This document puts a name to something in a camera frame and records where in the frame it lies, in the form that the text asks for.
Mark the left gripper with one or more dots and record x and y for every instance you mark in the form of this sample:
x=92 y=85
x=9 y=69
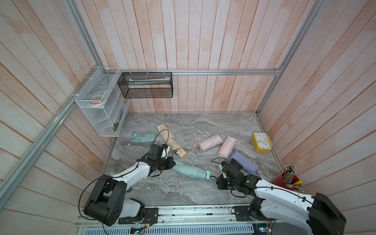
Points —
x=170 y=160

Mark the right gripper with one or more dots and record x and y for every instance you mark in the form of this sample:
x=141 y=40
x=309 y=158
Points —
x=220 y=183

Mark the beige umbrella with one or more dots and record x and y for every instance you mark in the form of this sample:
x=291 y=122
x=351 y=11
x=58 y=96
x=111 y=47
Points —
x=176 y=148

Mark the mint green sleeve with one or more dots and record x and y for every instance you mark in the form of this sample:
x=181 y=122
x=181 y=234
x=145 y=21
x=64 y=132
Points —
x=148 y=137

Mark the mint green umbrella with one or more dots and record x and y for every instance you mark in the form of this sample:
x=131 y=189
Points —
x=191 y=171

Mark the pink umbrella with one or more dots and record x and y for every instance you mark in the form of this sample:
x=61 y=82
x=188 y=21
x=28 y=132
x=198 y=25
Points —
x=208 y=143
x=227 y=147

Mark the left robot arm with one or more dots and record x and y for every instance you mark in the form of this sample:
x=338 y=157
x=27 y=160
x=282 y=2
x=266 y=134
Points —
x=107 y=202

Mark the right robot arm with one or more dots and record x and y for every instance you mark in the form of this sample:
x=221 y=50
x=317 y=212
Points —
x=314 y=213

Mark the lavender umbrella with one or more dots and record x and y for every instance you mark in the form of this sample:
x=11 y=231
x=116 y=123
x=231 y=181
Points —
x=246 y=164

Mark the yellow alarm clock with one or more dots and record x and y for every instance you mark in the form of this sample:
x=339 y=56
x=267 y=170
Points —
x=261 y=142

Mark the red pen holder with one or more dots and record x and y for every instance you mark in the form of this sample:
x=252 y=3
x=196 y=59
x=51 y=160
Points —
x=289 y=179

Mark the black mesh basket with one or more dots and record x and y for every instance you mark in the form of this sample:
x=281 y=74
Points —
x=146 y=85

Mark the tape roll on shelf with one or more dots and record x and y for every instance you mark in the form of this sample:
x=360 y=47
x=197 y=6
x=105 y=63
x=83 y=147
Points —
x=97 y=100

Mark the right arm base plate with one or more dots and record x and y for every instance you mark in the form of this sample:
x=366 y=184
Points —
x=248 y=213

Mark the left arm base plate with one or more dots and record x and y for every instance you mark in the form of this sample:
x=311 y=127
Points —
x=148 y=216

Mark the white wire shelf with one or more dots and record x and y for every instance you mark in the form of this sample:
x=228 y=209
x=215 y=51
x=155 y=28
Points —
x=107 y=119

